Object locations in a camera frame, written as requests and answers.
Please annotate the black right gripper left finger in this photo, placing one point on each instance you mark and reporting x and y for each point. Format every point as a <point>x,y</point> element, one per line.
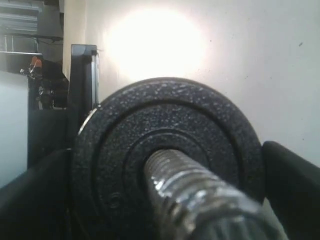
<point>34,206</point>

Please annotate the chrome threaded dumbbell bar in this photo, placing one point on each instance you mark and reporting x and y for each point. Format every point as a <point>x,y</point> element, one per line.
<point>190,202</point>

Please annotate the dark background stand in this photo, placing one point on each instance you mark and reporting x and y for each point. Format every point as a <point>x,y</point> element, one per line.
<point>58,105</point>

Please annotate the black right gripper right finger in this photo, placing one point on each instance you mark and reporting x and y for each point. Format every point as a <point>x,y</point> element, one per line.
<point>293,191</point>

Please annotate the black weight plate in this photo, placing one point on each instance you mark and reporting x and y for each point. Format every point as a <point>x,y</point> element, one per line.
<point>109,153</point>

